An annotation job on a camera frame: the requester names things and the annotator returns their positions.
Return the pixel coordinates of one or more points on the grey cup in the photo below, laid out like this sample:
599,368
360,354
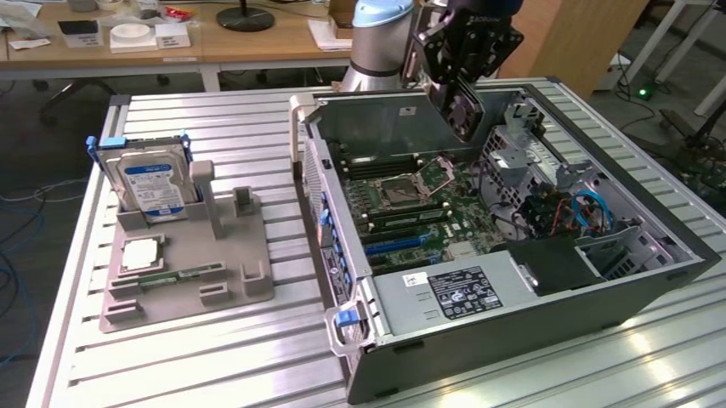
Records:
82,5

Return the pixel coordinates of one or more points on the open black PC case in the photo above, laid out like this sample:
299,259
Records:
509,340

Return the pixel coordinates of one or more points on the stack of white papers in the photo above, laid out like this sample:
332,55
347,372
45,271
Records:
325,36

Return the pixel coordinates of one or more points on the white box with black lid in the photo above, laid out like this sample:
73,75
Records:
81,38

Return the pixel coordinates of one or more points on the black round monitor stand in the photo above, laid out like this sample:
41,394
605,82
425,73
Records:
244,19

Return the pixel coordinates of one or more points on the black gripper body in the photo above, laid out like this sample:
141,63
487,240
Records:
481,19

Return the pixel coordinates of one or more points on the open metal socket cover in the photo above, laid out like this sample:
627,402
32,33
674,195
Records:
445,160

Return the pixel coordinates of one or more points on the black plastic shroud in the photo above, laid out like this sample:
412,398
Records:
555,263

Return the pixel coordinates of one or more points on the metal disk bay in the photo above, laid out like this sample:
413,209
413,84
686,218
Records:
509,166

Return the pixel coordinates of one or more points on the wooden cabinet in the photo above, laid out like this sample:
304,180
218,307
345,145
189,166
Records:
577,42

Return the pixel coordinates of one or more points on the dark RAM stick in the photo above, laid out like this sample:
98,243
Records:
408,217

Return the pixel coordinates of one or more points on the brown cardboard box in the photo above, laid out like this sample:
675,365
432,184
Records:
340,13

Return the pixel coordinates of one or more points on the grey power supply unit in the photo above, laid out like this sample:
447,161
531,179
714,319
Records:
408,306

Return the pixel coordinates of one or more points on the white box with white bowl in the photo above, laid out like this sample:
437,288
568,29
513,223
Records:
133,42

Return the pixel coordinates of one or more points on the clear plastic bag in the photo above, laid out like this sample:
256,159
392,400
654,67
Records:
22,19

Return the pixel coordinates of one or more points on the wooden desk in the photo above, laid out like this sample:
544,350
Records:
255,47

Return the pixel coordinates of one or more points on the green motherboard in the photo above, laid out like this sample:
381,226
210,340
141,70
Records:
453,212

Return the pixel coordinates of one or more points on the white paper card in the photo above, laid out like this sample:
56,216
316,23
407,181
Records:
28,43

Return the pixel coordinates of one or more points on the blue case latch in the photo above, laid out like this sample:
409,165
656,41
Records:
345,319

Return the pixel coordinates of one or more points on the CPU socket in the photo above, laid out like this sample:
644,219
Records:
399,191

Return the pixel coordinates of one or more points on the small white box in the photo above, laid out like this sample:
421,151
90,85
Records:
169,38

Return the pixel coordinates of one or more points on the blue expansion slot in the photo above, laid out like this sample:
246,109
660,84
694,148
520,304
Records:
396,245

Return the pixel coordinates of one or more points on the hard disk in blue caddy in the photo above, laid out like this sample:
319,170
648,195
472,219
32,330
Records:
149,187

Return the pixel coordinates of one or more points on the grey parts rack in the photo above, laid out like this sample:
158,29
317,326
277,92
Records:
169,306

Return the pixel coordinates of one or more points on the green RAM stick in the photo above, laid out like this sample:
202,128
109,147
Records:
164,278

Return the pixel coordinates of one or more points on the device with green light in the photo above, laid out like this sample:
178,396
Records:
642,91

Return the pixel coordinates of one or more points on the red package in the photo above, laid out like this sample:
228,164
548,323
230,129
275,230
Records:
176,13

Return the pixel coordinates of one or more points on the graphics card with black fan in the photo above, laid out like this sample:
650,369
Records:
461,112

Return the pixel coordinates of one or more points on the silver CPU chip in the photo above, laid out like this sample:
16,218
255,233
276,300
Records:
140,254

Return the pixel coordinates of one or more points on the white table frame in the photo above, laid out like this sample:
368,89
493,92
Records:
647,44

